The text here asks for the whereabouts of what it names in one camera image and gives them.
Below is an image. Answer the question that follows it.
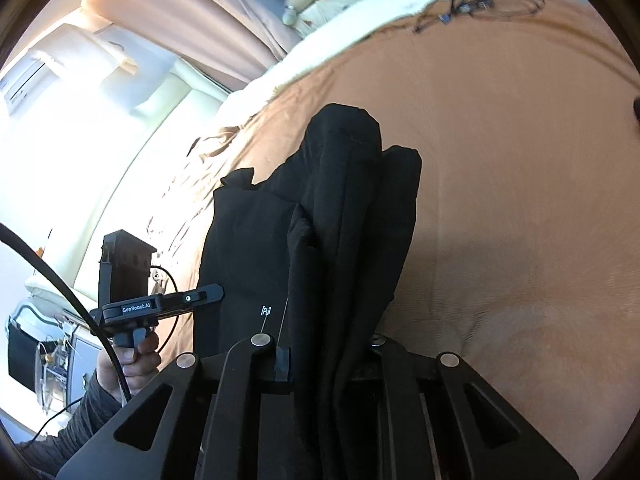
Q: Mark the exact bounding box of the white light-blue blanket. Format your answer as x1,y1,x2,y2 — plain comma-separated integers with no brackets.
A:
215,0,436,128

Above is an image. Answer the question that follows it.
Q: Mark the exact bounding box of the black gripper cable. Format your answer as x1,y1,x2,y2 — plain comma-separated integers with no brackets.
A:
0,221,132,403
150,264,180,356

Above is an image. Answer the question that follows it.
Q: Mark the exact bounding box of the orange-brown duvet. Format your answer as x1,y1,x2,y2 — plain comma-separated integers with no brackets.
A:
146,0,639,479

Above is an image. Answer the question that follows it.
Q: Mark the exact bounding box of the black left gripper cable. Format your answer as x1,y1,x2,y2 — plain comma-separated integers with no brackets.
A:
150,264,180,356

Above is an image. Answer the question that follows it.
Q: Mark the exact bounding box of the pink left curtain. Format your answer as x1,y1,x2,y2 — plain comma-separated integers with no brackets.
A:
81,0,300,91

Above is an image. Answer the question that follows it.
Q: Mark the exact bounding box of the cream padded headboard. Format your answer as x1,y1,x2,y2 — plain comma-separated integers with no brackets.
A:
1,23,227,298

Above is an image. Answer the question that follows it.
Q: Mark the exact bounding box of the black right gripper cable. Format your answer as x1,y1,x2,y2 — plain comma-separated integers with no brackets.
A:
0,221,132,403

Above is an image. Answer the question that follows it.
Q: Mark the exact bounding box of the person's left hand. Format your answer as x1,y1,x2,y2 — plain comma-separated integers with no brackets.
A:
96,332,162,402

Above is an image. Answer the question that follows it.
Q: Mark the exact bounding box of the black collared shirt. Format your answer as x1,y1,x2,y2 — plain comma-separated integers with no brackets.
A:
192,103,424,480

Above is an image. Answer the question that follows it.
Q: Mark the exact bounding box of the black cable on bed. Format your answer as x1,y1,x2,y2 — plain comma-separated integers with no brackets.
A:
412,0,547,35

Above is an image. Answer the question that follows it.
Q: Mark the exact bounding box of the white left nightstand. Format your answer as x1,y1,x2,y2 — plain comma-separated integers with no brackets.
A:
6,298,102,414

